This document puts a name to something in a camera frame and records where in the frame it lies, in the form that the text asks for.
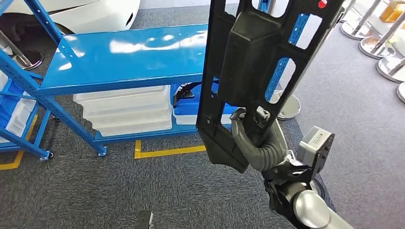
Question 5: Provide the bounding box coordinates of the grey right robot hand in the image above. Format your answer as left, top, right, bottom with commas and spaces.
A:
230, 106, 288, 149

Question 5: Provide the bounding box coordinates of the black plastic plate frame part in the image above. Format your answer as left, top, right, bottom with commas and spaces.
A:
196, 0, 345, 175

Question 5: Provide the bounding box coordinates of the black part in bin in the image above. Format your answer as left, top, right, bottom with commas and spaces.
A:
172, 82, 203, 108

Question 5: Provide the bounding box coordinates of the blue metal shelf rack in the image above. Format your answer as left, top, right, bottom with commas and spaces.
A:
0, 0, 312, 158

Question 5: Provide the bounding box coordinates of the small blue shelf rack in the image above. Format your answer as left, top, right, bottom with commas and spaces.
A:
0, 71, 54, 161

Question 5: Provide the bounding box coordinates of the white tray under blue bin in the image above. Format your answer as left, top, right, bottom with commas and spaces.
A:
173, 112, 233, 125

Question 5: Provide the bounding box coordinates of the blue plastic bin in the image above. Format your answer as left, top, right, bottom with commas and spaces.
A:
172, 79, 238, 117

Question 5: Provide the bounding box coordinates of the black robot left foot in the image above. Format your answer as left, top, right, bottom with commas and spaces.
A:
136, 210, 155, 229

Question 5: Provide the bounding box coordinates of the white car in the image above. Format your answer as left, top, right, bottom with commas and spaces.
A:
0, 0, 141, 62

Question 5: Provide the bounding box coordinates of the orange cardboard box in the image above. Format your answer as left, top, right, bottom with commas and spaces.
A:
379, 0, 405, 23

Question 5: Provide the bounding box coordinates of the white divided storage bin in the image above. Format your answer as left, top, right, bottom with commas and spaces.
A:
0, 71, 9, 92
5, 98, 37, 138

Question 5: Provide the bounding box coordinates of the blue divided storage bin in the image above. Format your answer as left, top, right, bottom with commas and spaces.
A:
0, 80, 31, 127

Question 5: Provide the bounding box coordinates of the yellow floor tape marking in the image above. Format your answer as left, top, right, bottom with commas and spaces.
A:
0, 114, 39, 171

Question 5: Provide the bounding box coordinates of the chrome stanchion post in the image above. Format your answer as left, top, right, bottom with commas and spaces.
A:
0, 30, 44, 71
340, 0, 384, 41
359, 19, 405, 60
396, 82, 405, 104
269, 6, 345, 120
376, 57, 405, 84

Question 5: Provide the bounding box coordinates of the black right camera bracket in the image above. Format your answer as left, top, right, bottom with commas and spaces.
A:
262, 134, 336, 188

